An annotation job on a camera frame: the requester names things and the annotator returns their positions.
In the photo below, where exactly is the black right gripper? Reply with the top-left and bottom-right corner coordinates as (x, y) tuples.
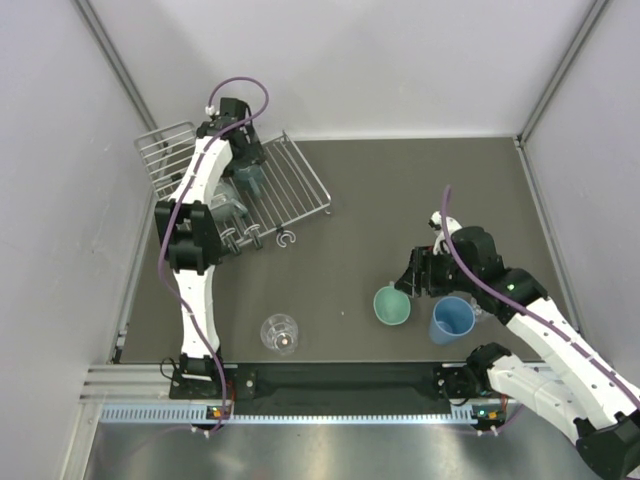
(395, 243), (479, 297)

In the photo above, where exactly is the blue-grey ceramic mug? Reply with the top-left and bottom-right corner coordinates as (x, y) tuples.
(232, 164), (265, 198)

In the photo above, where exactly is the green teal mug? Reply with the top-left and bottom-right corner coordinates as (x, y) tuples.
(373, 283), (411, 326)

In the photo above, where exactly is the grey round ceramic cup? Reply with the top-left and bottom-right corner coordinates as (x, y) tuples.
(209, 181), (248, 221)

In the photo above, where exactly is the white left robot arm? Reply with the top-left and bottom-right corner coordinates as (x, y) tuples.
(154, 116), (263, 400)

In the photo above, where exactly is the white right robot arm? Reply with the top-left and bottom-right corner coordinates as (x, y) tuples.
(395, 217), (639, 479)

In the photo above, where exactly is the blue plastic cup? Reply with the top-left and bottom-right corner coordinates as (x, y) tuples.
(429, 296), (476, 345)

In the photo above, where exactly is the clear wine glass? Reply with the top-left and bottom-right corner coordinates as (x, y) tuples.
(470, 298), (492, 323)

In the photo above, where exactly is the small metal c-shaped hook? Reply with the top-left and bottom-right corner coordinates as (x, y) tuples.
(276, 230), (297, 248)

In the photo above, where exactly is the clear glass tumbler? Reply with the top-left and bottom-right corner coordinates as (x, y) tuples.
(260, 314), (299, 355)

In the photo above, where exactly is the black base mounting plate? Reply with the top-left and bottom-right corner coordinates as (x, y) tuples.
(168, 360), (521, 415)

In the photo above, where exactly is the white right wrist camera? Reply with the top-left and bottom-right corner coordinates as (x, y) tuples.
(428, 211), (462, 255)

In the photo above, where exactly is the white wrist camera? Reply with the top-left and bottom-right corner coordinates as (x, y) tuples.
(428, 211), (462, 255)
(205, 97), (252, 122)

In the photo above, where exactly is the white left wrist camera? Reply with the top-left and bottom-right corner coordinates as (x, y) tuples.
(205, 97), (252, 122)

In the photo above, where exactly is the metal wire dish rack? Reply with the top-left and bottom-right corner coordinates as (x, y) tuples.
(134, 120), (331, 275)

